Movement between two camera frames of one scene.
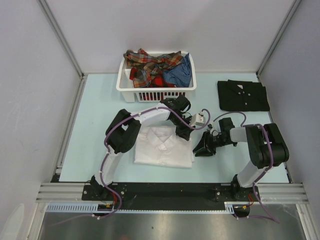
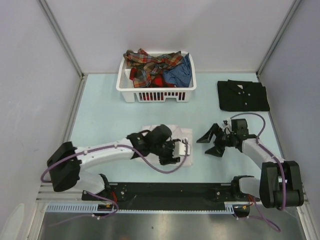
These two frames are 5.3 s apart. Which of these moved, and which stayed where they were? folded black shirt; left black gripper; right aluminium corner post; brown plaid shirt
Moved: left black gripper
Stayed: folded black shirt; brown plaid shirt; right aluminium corner post
